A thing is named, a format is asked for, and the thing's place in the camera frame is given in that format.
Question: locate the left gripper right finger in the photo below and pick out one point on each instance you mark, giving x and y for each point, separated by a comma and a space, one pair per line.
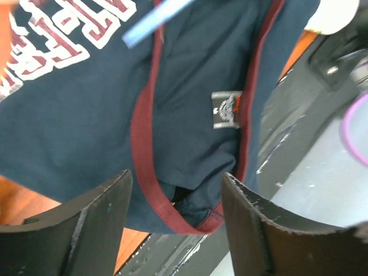
266, 239

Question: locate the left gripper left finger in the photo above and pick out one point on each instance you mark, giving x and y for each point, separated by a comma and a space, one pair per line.
79, 237

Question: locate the navy tank top red trim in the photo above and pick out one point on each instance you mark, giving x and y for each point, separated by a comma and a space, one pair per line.
178, 110

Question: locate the light blue wire hanger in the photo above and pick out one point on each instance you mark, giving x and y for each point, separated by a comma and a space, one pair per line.
156, 18

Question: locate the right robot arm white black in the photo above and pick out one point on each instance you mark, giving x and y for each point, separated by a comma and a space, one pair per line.
343, 27

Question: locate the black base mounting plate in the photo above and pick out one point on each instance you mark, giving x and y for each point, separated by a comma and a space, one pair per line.
294, 117

